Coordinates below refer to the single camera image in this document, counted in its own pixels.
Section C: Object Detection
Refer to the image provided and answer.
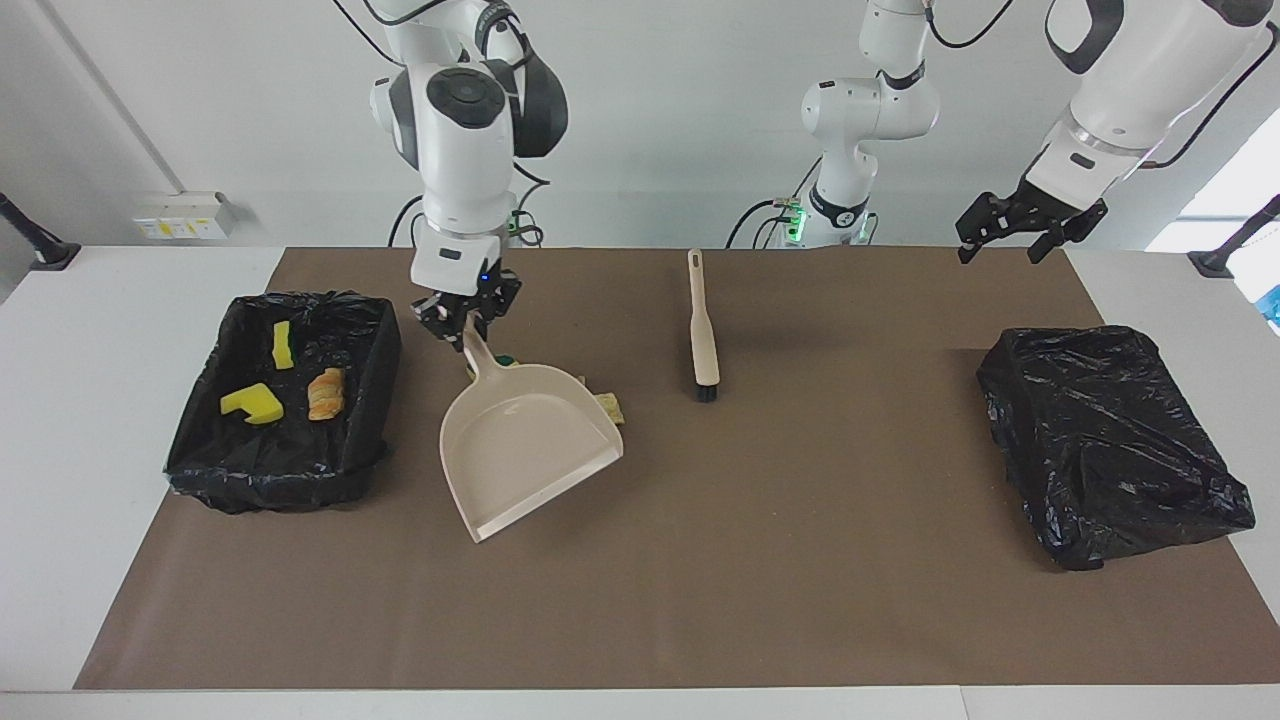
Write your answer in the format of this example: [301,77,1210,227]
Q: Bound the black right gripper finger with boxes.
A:
[415,295,463,349]
[478,278,523,346]

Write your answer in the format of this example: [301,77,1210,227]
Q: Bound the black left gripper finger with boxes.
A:
[1028,200,1109,265]
[957,195,1013,264]

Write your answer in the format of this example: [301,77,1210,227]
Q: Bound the cream crumbly sponge piece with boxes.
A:
[306,367,347,422]

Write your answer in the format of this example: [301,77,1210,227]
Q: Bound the beige plastic dustpan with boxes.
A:
[439,325,625,544]

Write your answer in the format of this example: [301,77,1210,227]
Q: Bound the notched yellow sponge piece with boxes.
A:
[220,383,285,426]

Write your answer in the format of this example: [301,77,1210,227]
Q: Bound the beige hand brush black bristles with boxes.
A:
[687,249,721,403]

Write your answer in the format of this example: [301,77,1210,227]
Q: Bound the open bin with black bag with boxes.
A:
[164,290,403,516]

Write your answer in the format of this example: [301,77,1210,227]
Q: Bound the crumpled black bag bin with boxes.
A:
[976,324,1257,573]

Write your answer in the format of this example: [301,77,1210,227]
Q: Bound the black stand foot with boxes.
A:
[1187,193,1280,279]
[0,190,81,273]

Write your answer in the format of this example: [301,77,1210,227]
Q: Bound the brown table mat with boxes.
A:
[73,247,1280,691]

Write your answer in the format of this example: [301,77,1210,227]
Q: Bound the black right base cable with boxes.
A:
[388,193,426,249]

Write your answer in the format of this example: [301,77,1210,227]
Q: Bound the black base cable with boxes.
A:
[727,160,826,249]
[388,193,426,249]

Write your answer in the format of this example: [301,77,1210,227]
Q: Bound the black left base cable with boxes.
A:
[727,160,826,249]

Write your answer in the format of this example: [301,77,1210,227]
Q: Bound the white wall socket box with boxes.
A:
[133,192,239,241]

